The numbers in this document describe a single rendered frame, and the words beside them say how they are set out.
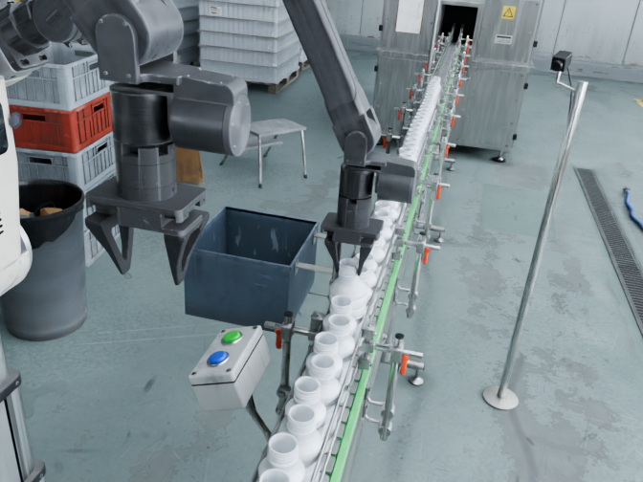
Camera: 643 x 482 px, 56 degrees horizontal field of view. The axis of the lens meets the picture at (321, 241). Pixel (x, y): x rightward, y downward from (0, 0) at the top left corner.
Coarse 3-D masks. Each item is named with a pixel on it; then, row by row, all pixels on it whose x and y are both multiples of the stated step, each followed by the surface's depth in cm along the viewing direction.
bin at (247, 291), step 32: (224, 224) 194; (256, 224) 192; (288, 224) 189; (192, 256) 166; (224, 256) 163; (256, 256) 197; (288, 256) 194; (192, 288) 171; (224, 288) 168; (256, 288) 165; (288, 288) 163; (224, 320) 173; (256, 320) 170
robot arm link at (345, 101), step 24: (288, 0) 90; (312, 0) 89; (312, 24) 91; (312, 48) 92; (336, 48) 92; (336, 72) 93; (336, 96) 94; (360, 96) 95; (336, 120) 95; (360, 120) 94
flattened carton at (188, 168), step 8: (176, 152) 447; (184, 152) 446; (192, 152) 444; (176, 160) 451; (184, 160) 450; (192, 160) 448; (200, 160) 452; (176, 168) 456; (184, 168) 454; (192, 168) 452; (200, 168) 457; (176, 176) 460; (184, 176) 458; (192, 176) 456; (200, 176) 462
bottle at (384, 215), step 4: (376, 212) 143; (380, 212) 143; (384, 212) 143; (388, 212) 142; (376, 216) 141; (380, 216) 140; (384, 216) 140; (388, 216) 141; (384, 220) 140; (388, 220) 141; (384, 224) 141; (384, 228) 141; (388, 228) 143; (384, 232) 141; (388, 232) 142; (384, 236) 141; (388, 236) 142; (388, 240) 143; (388, 244) 143; (388, 256) 145; (384, 268) 145; (384, 272) 146
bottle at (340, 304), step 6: (336, 300) 107; (342, 300) 107; (348, 300) 106; (330, 306) 106; (336, 306) 104; (342, 306) 104; (348, 306) 104; (330, 312) 105; (336, 312) 105; (342, 312) 104; (348, 312) 105; (324, 318) 107; (354, 318) 108; (324, 324) 106; (354, 324) 107; (324, 330) 107; (354, 330) 107; (354, 336) 108
